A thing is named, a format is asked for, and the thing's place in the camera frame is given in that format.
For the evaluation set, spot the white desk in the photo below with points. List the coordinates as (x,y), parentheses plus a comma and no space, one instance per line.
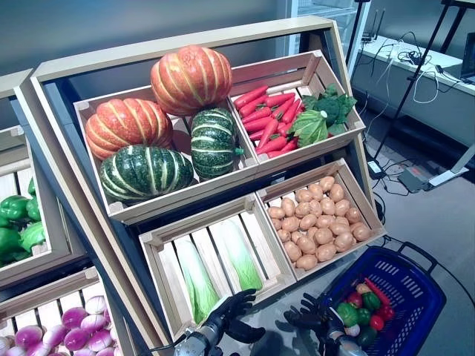
(426,104)

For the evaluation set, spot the blue plastic shopping basket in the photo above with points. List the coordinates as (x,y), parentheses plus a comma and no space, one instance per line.
(408,296)

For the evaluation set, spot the round green cabbage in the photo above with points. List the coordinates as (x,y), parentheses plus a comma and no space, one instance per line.
(310,126)
(33,235)

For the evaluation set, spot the red bell pepper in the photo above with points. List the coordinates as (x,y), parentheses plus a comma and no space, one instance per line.
(387,313)

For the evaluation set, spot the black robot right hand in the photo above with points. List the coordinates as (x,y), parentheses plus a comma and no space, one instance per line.
(319,319)

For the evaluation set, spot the wooden display shelf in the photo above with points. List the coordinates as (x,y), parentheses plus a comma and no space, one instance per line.
(185,37)
(15,79)

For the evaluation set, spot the napa cabbage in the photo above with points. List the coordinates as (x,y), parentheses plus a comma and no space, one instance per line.
(241,256)
(196,282)

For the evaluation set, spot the red tomato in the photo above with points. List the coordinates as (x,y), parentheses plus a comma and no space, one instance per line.
(355,299)
(376,322)

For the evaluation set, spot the dark green bell pepper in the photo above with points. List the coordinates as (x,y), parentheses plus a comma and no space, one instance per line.
(367,336)

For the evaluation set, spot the long red chili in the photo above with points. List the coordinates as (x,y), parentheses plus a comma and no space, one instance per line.
(376,291)

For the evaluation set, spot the black router with antennas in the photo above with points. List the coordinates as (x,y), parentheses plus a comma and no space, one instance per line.
(371,36)

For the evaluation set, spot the green broccoli with leaves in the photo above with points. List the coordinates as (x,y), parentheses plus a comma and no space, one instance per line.
(328,107)

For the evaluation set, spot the purple white turnip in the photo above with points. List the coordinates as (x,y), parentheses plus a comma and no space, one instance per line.
(99,339)
(74,317)
(96,304)
(29,335)
(91,323)
(352,330)
(76,338)
(55,333)

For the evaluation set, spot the orange striped pumpkin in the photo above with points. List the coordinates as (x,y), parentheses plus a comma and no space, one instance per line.
(126,126)
(191,79)

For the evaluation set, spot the thin black camera stand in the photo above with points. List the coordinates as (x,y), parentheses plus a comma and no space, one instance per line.
(355,22)

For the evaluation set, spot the wooden slat crate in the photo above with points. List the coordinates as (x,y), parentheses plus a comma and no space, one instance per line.
(297,178)
(22,142)
(48,293)
(196,222)
(308,148)
(167,207)

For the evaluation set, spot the red carrot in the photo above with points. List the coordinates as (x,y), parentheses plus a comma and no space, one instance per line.
(250,97)
(258,124)
(280,99)
(256,115)
(291,111)
(269,132)
(272,144)

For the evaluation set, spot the black tripod stand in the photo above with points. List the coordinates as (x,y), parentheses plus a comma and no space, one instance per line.
(412,78)

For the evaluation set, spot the orange round vegetable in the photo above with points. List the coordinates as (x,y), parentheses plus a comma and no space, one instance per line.
(363,288)

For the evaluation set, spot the green striped pumpkin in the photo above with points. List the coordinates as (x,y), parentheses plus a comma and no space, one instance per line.
(213,142)
(144,172)

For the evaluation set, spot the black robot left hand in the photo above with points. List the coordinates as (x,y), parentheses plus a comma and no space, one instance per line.
(230,311)

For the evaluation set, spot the grey floor box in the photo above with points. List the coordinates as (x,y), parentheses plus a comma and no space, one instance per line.
(412,178)

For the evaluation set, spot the open laptop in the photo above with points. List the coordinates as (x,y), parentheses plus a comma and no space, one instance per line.
(469,55)

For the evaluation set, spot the power adapter block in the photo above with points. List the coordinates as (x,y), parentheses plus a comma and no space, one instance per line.
(375,167)

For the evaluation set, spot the brown potato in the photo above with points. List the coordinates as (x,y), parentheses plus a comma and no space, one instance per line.
(327,182)
(361,233)
(342,207)
(306,244)
(352,215)
(337,193)
(287,205)
(323,235)
(326,252)
(303,195)
(306,262)
(292,251)
(275,212)
(315,191)
(345,241)

